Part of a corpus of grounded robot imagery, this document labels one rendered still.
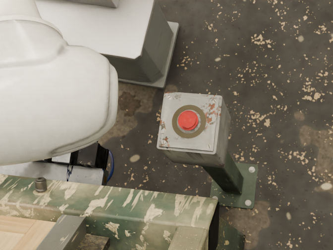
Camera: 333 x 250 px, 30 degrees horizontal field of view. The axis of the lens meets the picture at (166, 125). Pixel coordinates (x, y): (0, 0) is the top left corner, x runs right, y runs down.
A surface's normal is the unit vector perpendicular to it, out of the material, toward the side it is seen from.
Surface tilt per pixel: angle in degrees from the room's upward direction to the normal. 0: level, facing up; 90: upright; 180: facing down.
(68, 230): 55
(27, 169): 0
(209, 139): 0
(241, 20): 0
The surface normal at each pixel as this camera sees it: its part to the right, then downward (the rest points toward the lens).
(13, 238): 0.00, -0.92
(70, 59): 0.21, -0.66
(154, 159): -0.20, -0.22
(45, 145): 0.31, 0.71
